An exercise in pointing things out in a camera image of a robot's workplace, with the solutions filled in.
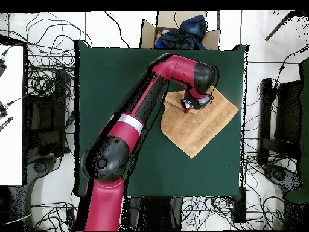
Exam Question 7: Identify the single black cable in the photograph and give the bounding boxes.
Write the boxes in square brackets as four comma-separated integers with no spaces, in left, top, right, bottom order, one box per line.
[104,11,131,48]

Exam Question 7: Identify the dark chair base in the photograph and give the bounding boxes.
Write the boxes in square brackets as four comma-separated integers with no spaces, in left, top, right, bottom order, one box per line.
[263,164,301,192]

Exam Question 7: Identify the dark blue clothes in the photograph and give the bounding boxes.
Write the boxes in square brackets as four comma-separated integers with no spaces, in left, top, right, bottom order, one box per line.
[155,14,208,50]

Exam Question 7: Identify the black flat strip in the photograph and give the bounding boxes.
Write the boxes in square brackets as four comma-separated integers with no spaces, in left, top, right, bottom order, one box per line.
[0,116,13,132]

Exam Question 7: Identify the white desk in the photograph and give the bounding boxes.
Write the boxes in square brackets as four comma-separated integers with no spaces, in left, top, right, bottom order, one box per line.
[0,44,25,187]

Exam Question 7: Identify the cardboard box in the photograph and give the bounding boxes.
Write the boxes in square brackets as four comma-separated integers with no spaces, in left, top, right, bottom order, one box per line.
[139,10,221,50]

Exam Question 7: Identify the green covered table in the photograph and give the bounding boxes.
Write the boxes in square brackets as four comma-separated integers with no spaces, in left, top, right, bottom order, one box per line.
[284,57,309,204]

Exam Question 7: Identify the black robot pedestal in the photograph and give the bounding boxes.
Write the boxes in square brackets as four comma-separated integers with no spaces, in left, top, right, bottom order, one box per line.
[127,196,184,231]

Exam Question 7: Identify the black metal frame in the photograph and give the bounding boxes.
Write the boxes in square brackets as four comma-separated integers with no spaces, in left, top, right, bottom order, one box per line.
[24,68,71,158]
[256,78,302,165]

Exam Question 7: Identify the black rectangular block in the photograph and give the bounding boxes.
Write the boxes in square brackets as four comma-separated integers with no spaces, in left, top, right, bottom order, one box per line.
[232,186,247,224]

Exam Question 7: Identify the black rod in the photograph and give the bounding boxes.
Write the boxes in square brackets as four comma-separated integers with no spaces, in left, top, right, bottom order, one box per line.
[264,10,296,42]

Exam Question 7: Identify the tan terry towel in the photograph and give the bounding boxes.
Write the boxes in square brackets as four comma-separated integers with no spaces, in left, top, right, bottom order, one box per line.
[159,85,240,160]

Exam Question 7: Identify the grey chair base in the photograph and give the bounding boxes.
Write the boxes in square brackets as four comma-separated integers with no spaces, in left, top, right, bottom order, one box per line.
[26,155,59,189]

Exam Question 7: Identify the dark green table cloth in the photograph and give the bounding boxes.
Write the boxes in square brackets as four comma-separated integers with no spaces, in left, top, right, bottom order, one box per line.
[74,39,248,198]

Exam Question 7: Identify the blue cable bundle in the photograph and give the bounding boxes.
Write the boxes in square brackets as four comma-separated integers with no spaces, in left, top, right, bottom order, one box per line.
[180,195,233,229]

